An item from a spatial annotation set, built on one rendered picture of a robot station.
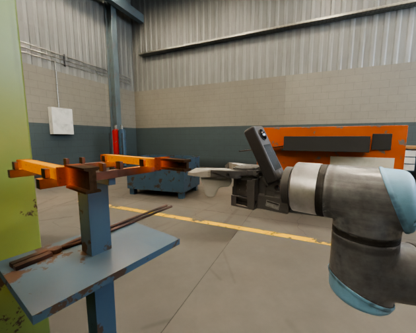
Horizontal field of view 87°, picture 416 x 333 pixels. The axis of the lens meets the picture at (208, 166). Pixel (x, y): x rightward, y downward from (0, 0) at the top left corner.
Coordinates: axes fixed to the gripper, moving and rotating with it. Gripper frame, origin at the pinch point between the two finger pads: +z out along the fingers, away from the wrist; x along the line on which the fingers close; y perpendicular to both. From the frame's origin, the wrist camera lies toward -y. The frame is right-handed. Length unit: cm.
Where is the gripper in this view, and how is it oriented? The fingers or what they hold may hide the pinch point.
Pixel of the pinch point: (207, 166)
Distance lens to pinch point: 53.1
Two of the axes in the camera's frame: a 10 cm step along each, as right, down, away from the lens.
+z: -8.0, -0.8, 6.0
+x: 6.0, -1.0, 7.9
